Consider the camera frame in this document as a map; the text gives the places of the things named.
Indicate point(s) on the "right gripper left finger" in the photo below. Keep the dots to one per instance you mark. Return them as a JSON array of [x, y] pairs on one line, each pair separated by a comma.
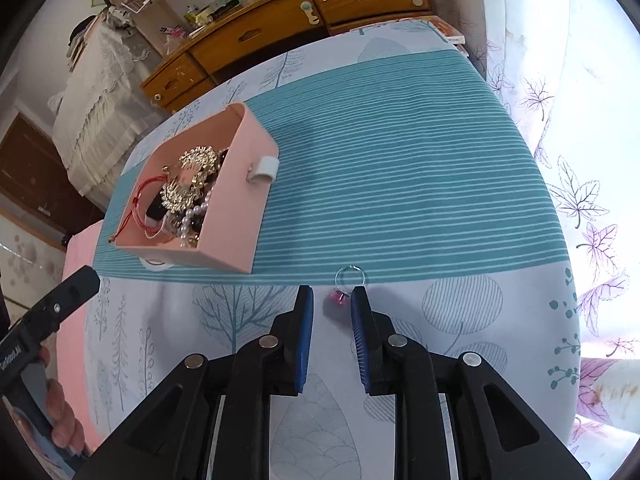
[[209, 419]]

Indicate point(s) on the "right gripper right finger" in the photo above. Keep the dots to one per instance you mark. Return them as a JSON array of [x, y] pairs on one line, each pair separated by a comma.
[[454, 417]]

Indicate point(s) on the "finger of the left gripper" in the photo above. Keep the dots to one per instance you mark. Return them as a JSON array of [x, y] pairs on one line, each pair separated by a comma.
[[48, 313]]

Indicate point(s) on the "gold leaf brooch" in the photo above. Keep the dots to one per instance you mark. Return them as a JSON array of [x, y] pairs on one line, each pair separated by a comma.
[[186, 180]]

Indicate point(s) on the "silver ring pink gem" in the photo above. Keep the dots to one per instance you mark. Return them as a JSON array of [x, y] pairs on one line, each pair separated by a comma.
[[345, 287]]

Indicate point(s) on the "pink open jewelry box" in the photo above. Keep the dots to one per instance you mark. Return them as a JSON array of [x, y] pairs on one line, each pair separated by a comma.
[[221, 230]]

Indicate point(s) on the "person's left hand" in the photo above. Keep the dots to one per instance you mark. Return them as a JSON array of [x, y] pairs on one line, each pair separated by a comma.
[[67, 431]]

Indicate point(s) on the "pink blanket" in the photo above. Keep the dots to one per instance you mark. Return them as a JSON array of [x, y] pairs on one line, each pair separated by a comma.
[[71, 336]]

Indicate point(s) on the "lace covered furniture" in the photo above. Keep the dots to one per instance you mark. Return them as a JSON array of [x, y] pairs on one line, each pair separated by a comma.
[[103, 113]]

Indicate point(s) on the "tree print tablecloth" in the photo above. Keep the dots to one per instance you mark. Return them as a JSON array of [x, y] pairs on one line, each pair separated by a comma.
[[400, 170]]

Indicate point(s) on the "floral white curtain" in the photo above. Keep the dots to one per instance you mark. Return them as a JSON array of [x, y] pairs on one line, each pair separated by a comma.
[[567, 72]]

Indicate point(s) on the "wooden desk with drawers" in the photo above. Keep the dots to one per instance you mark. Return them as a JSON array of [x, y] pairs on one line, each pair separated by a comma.
[[256, 30]]

